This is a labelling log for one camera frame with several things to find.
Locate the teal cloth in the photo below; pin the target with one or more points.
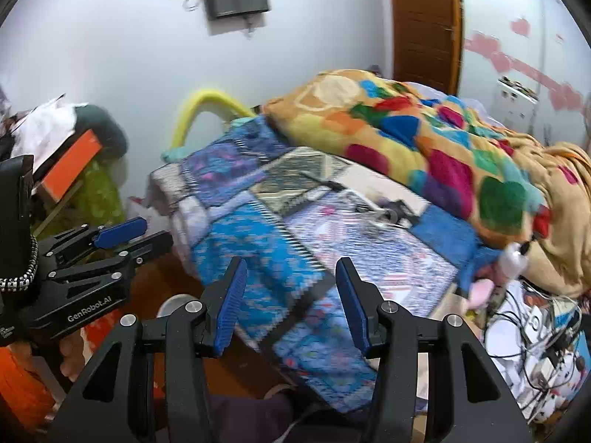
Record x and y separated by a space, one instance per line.
178 153

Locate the wooden stick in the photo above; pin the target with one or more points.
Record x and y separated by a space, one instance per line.
60 205

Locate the orange box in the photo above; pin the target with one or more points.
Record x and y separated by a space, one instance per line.
74 161

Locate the dark purple pants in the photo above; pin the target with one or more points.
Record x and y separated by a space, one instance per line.
258 417

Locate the wooden door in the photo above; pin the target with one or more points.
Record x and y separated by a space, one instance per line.
427 23

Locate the white wall power strip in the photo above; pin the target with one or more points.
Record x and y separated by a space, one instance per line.
517 99

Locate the blue patchwork quilt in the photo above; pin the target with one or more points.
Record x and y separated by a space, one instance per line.
295 240

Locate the person's left hand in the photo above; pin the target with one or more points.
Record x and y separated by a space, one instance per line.
70 355

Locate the white disposable razor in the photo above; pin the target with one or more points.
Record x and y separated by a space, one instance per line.
364 202

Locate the white cloth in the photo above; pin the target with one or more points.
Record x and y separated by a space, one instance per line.
46 129

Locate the yellow foam tube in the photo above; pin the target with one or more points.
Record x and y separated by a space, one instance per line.
198 106

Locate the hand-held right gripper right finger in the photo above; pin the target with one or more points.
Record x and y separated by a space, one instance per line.
352 304

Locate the white pen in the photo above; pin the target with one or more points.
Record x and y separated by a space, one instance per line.
323 181

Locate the green printed bag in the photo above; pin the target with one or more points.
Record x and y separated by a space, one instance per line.
99 198

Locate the small black object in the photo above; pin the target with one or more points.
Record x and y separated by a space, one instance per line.
398 214

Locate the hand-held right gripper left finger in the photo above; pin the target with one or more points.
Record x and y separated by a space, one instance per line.
231 304

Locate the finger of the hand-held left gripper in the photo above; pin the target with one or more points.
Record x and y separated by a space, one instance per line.
138 249
117 234

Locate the colourful fleece blanket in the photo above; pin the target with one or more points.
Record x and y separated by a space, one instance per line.
438 147

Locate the dark green cushion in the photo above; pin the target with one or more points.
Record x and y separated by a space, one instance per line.
108 129

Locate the white round bin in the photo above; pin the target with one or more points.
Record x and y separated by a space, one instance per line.
174 305

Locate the orange cloth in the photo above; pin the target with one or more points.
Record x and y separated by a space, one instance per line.
23 387

